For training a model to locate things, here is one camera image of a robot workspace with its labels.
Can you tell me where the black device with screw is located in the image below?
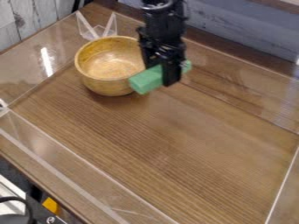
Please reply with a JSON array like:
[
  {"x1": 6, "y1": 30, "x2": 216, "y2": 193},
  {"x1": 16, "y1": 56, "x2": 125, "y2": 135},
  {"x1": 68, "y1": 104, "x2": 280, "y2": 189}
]
[{"x1": 25, "y1": 195, "x2": 84, "y2": 224}]

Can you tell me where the yellow label block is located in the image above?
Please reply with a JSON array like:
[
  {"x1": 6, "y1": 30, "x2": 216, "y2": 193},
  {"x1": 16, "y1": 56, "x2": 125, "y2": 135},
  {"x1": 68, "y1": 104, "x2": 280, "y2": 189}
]
[{"x1": 41, "y1": 197, "x2": 60, "y2": 215}]

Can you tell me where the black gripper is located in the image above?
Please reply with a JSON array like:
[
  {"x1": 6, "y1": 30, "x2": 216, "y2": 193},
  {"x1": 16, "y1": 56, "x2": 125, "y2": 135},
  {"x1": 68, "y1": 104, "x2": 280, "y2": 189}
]
[{"x1": 136, "y1": 0, "x2": 187, "y2": 87}]

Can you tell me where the clear acrylic tray wall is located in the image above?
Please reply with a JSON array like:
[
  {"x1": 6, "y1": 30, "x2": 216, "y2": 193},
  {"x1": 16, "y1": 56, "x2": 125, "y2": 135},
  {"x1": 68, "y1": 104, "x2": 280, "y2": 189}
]
[{"x1": 0, "y1": 109, "x2": 179, "y2": 224}]

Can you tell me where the black cable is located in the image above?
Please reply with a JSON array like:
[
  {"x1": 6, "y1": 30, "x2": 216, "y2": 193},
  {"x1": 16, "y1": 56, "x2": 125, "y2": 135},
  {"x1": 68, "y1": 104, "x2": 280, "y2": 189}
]
[{"x1": 0, "y1": 195, "x2": 34, "y2": 224}]

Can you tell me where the brown wooden bowl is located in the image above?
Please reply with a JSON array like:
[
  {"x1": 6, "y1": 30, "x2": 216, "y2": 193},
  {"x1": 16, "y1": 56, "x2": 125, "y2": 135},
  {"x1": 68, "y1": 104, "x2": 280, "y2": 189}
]
[{"x1": 73, "y1": 36, "x2": 145, "y2": 96}]

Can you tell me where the green rectangular block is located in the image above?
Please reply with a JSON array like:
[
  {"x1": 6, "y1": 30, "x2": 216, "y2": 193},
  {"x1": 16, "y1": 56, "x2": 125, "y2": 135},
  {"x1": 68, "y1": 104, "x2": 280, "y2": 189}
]
[{"x1": 128, "y1": 60, "x2": 192, "y2": 95}]

